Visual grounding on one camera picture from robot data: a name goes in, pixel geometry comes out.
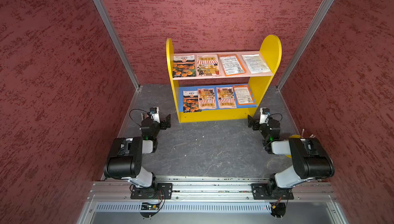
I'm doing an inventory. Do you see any sunflower seed bag lower right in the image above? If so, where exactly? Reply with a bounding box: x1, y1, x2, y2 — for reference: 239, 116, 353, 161
216, 87, 237, 109

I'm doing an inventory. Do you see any yellow shelf unit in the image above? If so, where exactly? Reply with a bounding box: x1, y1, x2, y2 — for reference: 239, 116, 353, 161
166, 35, 282, 123

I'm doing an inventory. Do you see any orange bordered seed bag top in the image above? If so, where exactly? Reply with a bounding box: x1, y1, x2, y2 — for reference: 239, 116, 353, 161
218, 54, 246, 76

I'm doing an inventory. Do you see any left aluminium corner post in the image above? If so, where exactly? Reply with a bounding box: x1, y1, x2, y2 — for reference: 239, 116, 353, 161
93, 0, 141, 91

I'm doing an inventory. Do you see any sunflower seed bag lower left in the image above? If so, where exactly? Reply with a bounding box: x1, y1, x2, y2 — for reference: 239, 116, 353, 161
198, 88, 216, 110

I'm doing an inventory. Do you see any marigold seed bag top shelf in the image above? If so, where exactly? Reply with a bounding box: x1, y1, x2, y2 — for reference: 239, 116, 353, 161
172, 55, 197, 78

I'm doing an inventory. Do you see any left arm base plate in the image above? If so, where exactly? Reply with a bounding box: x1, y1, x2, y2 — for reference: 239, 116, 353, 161
130, 183, 173, 200

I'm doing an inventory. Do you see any orange seed bag lower shelf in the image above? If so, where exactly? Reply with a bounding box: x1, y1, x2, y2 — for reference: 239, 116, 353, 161
233, 85, 255, 106

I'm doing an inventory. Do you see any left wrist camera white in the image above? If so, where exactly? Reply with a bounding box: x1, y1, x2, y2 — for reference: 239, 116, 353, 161
149, 107, 161, 123

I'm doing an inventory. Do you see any aluminium corner post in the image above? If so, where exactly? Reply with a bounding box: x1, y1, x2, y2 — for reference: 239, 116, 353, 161
277, 0, 334, 92
93, 0, 141, 91

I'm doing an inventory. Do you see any white seed bag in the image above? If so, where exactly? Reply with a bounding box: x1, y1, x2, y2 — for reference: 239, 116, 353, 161
242, 54, 270, 74

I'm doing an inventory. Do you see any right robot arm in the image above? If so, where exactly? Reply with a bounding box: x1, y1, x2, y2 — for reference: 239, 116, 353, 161
247, 114, 334, 198

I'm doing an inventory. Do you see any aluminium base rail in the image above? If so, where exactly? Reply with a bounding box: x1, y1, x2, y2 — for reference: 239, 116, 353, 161
77, 176, 348, 224

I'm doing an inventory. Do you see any right aluminium corner post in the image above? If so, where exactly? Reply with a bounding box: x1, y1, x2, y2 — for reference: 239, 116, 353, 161
277, 0, 334, 92

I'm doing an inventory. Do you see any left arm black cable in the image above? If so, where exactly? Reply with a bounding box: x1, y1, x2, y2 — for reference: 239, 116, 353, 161
129, 109, 151, 129

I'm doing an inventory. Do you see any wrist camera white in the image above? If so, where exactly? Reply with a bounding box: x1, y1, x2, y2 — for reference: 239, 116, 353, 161
259, 108, 270, 124
149, 107, 161, 123

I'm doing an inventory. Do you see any yellow pen cup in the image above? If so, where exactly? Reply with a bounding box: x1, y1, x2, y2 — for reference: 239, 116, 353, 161
286, 135, 305, 158

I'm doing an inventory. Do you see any marigold seed bag lower shelf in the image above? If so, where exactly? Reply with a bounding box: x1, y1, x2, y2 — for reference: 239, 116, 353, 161
183, 91, 202, 113

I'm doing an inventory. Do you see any sunflower shop seed bag top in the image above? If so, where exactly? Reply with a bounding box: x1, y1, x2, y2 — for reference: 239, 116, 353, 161
197, 54, 221, 76

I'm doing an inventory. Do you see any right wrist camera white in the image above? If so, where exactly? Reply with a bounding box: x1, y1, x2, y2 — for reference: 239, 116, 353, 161
259, 108, 270, 124

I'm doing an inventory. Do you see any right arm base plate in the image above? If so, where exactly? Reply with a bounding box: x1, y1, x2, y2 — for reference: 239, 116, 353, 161
251, 184, 294, 200

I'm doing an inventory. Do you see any marigold seed bag shelf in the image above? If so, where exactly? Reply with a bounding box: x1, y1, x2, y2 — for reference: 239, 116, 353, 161
172, 55, 197, 78
183, 91, 202, 113

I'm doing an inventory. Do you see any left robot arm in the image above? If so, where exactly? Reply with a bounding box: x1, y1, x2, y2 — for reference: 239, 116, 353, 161
104, 113, 171, 198

